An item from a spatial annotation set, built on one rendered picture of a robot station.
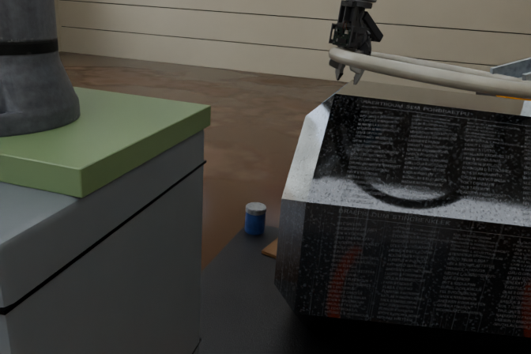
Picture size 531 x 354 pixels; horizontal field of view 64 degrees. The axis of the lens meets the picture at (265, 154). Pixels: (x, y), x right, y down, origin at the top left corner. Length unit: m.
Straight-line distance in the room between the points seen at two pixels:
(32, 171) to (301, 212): 0.76
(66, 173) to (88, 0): 8.92
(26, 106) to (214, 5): 7.53
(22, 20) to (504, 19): 7.31
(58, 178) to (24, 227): 0.07
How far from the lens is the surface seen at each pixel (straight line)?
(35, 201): 0.45
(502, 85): 0.91
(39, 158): 0.47
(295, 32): 7.58
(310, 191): 1.08
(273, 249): 1.95
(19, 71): 0.55
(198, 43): 8.16
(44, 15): 0.58
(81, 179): 0.44
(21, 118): 0.55
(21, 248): 0.41
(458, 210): 1.10
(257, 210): 2.02
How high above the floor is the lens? 1.03
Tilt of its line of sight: 18 degrees down
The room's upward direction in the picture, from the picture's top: 4 degrees clockwise
